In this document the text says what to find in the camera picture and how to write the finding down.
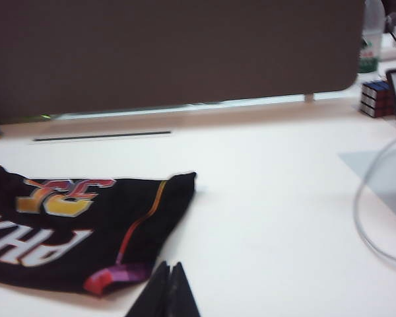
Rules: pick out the rubik's cube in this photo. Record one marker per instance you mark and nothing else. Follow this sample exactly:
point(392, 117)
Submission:
point(376, 99)

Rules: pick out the brown desk partition panel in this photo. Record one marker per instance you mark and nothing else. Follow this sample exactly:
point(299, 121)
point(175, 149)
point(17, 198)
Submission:
point(171, 49)

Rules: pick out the green object behind partition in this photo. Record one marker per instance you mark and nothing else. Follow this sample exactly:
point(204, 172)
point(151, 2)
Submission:
point(44, 117)

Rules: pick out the metal partition bracket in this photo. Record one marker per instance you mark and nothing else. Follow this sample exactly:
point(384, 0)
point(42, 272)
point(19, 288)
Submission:
point(309, 97)

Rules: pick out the black basketball jersey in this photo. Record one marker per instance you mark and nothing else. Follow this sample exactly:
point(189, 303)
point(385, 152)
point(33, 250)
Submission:
point(102, 231)

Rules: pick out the plastic bottle green label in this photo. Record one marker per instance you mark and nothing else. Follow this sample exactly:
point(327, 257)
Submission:
point(372, 43)

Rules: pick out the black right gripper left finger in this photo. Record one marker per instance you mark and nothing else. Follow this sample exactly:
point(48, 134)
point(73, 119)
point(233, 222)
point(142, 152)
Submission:
point(155, 294)

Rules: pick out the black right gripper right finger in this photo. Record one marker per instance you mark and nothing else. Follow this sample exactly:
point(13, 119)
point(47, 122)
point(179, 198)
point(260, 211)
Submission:
point(181, 294)

